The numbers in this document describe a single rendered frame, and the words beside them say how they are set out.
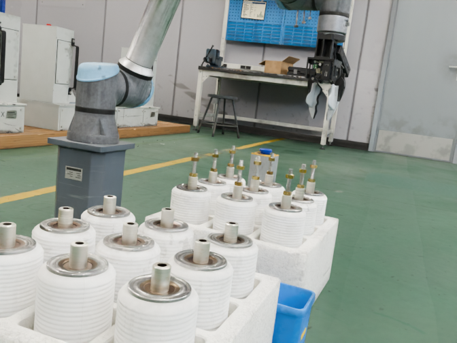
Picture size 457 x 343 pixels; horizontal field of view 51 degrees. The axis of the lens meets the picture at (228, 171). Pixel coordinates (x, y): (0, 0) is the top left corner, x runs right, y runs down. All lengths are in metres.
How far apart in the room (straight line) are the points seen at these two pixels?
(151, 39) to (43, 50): 2.26
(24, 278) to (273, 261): 0.53
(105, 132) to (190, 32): 5.36
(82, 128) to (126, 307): 0.93
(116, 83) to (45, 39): 2.28
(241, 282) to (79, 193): 0.78
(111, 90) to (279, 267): 0.73
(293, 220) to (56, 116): 2.78
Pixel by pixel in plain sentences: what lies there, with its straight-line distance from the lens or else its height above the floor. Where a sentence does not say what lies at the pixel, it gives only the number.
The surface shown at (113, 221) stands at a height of 0.25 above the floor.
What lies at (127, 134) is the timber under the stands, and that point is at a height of 0.03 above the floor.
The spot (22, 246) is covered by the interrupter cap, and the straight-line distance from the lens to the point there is 0.71.
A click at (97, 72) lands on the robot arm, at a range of 1.43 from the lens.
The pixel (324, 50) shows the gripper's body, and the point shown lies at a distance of 1.25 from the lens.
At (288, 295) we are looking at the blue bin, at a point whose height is 0.10.
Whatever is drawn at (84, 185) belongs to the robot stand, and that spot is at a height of 0.18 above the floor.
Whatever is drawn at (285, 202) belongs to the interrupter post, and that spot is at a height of 0.27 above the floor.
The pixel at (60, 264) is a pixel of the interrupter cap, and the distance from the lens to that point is 0.65.
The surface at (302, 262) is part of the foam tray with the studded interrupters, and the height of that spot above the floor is 0.16.
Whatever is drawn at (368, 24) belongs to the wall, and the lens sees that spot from 6.18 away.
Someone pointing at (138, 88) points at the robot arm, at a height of 0.47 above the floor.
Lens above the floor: 0.49
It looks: 9 degrees down
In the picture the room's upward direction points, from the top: 7 degrees clockwise
